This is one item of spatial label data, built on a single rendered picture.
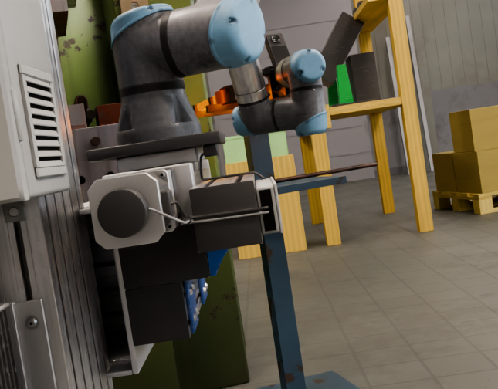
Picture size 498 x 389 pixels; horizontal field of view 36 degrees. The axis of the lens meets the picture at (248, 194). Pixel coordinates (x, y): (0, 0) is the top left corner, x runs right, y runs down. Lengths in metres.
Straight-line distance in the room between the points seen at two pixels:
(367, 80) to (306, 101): 4.70
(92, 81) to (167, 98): 1.55
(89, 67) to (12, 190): 2.07
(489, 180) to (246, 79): 4.76
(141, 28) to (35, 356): 0.59
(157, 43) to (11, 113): 0.53
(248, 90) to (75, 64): 1.21
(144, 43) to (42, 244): 0.44
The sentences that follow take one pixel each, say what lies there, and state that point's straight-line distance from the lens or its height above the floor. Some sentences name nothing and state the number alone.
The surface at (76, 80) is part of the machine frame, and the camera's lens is 2.87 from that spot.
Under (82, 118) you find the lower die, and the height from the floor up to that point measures 0.95.
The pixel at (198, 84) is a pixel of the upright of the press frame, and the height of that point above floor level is 1.02.
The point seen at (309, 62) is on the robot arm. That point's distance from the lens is 1.74.
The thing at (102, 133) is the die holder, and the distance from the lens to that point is 2.32.
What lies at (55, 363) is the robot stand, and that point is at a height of 0.54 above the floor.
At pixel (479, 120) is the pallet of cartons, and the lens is 6.38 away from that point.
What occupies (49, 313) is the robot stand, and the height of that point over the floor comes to 0.61.
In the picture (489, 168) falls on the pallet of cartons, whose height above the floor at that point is 0.35.
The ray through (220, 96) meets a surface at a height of 0.93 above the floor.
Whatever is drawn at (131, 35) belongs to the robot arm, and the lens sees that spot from 1.35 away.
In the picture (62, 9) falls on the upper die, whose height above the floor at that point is 1.28.
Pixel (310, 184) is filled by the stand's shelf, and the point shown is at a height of 0.66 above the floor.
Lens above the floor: 0.78
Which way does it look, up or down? 3 degrees down
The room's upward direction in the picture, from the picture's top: 9 degrees counter-clockwise
